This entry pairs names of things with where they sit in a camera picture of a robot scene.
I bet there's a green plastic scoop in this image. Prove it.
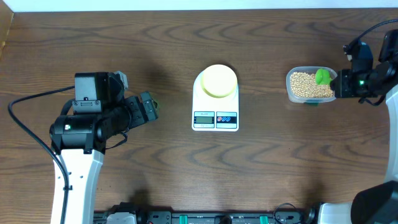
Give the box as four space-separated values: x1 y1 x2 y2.
315 68 332 85

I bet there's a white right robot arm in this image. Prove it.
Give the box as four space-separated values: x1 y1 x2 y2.
317 29 397 224

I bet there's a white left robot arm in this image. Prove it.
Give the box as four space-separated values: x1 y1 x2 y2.
50 72 159 223

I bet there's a white digital kitchen scale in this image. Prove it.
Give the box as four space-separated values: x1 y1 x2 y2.
192 71 239 132

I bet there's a yellow plastic bowl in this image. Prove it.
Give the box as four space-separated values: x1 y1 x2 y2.
200 64 238 98

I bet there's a clear container of soybeans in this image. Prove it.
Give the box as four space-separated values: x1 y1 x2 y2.
286 66 337 103

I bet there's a black right camera cable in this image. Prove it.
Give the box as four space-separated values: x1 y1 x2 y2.
348 18 398 47

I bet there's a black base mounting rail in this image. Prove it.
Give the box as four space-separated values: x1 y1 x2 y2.
93 202 320 224

